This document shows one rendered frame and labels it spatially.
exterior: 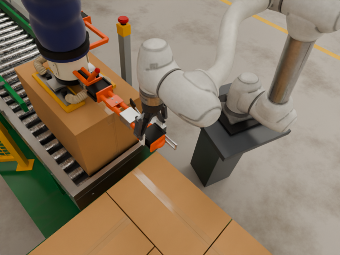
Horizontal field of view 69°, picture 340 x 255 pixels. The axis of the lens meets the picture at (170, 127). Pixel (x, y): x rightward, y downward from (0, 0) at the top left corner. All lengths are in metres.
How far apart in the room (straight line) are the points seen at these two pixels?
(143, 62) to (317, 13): 0.56
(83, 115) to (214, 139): 0.72
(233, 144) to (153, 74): 0.88
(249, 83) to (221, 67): 0.68
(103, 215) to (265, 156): 1.59
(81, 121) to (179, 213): 0.71
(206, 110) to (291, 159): 2.01
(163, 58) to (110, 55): 2.52
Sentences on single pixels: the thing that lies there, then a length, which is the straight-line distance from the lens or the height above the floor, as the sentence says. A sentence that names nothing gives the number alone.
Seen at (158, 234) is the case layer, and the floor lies 0.54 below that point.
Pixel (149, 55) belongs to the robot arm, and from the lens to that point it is 0.68.
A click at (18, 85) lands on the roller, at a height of 0.54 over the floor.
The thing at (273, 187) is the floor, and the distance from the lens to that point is 2.34.
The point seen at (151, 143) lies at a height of 1.10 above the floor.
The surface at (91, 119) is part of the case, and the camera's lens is 1.23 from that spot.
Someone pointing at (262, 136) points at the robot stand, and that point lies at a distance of 1.57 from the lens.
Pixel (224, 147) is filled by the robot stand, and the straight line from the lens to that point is 1.43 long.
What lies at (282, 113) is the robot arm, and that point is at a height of 1.03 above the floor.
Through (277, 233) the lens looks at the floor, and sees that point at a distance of 2.19.
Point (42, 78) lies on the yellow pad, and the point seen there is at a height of 0.97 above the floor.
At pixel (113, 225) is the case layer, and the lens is 1.41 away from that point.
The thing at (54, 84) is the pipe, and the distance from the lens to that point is 1.37.
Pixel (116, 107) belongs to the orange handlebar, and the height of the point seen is 1.09.
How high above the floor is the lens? 1.89
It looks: 52 degrees down
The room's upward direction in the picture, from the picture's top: 9 degrees clockwise
